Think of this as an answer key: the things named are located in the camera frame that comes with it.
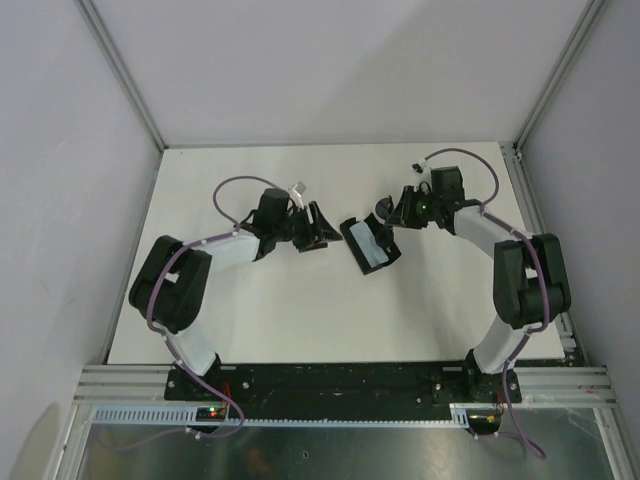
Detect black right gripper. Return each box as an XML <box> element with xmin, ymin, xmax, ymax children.
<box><xmin>386</xmin><ymin>185</ymin><xmax>443</xmax><ymax>230</ymax></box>

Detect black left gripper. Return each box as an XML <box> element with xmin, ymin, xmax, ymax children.
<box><xmin>273</xmin><ymin>202</ymin><xmax>341</xmax><ymax>253</ymax></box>

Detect dark aviator sunglasses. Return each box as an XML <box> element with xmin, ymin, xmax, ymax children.
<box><xmin>374</xmin><ymin>196</ymin><xmax>394</xmax><ymax>251</ymax></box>

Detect black glasses case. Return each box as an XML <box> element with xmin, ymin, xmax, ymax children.
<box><xmin>340</xmin><ymin>213</ymin><xmax>401</xmax><ymax>275</ymax></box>

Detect light blue cleaning cloth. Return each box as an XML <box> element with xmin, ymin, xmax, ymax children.
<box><xmin>350</xmin><ymin>221</ymin><xmax>389</xmax><ymax>270</ymax></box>

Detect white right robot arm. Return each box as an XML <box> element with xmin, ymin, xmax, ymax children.
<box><xmin>376</xmin><ymin>167</ymin><xmax>571</xmax><ymax>401</ymax></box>

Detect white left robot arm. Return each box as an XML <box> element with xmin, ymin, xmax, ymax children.
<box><xmin>128</xmin><ymin>188</ymin><xmax>343</xmax><ymax>400</ymax></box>

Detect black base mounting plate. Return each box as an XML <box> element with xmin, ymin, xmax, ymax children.
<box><xmin>165</xmin><ymin>360</ymin><xmax>522</xmax><ymax>404</ymax></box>

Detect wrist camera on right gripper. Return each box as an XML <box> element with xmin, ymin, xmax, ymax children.
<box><xmin>411</xmin><ymin>159</ymin><xmax>430</xmax><ymax>175</ymax></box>

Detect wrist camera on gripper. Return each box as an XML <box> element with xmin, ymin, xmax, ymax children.
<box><xmin>288</xmin><ymin>181</ymin><xmax>306</xmax><ymax>203</ymax></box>
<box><xmin>411</xmin><ymin>159</ymin><xmax>430</xmax><ymax>175</ymax></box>

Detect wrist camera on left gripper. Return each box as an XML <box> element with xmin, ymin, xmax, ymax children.
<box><xmin>288</xmin><ymin>181</ymin><xmax>306</xmax><ymax>203</ymax></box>

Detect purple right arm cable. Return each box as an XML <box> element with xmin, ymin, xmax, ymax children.
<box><xmin>422</xmin><ymin>147</ymin><xmax>556</xmax><ymax>459</ymax></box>

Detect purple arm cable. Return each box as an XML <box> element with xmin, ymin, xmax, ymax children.
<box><xmin>422</xmin><ymin>147</ymin><xmax>556</xmax><ymax>459</ymax></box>
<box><xmin>97</xmin><ymin>175</ymin><xmax>274</xmax><ymax>454</ymax></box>

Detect aluminium frame rail right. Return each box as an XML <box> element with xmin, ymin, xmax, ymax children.
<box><xmin>498</xmin><ymin>142</ymin><xmax>584</xmax><ymax>366</ymax></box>

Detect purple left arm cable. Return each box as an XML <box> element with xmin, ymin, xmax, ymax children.
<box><xmin>97</xmin><ymin>175</ymin><xmax>274</xmax><ymax>454</ymax></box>

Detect aluminium frame post right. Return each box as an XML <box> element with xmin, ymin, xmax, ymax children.
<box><xmin>512</xmin><ymin>0</ymin><xmax>611</xmax><ymax>151</ymax></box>

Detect aluminium frame post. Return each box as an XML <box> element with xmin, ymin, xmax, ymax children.
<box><xmin>74</xmin><ymin>0</ymin><xmax>167</xmax><ymax>153</ymax></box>
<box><xmin>512</xmin><ymin>0</ymin><xmax>611</xmax><ymax>151</ymax></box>

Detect white slotted cable duct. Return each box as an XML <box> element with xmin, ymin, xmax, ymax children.
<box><xmin>93</xmin><ymin>404</ymin><xmax>506</xmax><ymax>429</ymax></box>

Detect aluminium frame post left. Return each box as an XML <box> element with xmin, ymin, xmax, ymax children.
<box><xmin>74</xmin><ymin>0</ymin><xmax>167</xmax><ymax>153</ymax></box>

